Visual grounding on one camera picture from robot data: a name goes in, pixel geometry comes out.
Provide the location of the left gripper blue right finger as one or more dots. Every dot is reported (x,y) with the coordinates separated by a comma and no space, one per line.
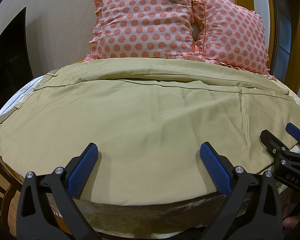
(252,209)

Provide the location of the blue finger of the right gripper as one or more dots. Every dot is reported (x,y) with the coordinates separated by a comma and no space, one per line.
(293,131)
(273,145)

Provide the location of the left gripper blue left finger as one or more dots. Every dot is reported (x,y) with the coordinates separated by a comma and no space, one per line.
(35,218)

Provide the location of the khaki beige pants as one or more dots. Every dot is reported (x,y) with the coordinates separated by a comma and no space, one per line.
(155,70)

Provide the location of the yellow patterned bed sheet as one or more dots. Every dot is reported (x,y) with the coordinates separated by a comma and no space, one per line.
(140,219)

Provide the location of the right polka dot pillow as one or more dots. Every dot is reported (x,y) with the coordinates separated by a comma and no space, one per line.
(230,35)

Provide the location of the polka dot pillow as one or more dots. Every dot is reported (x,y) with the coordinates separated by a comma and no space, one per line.
(230,35)
(143,28)

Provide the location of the dark television screen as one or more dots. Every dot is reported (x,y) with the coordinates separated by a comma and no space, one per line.
(15,69)

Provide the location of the left polka dot pillow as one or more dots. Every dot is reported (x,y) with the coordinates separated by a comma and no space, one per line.
(143,28)

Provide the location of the wooden door frame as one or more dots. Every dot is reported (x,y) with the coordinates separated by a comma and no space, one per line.
(281,19)

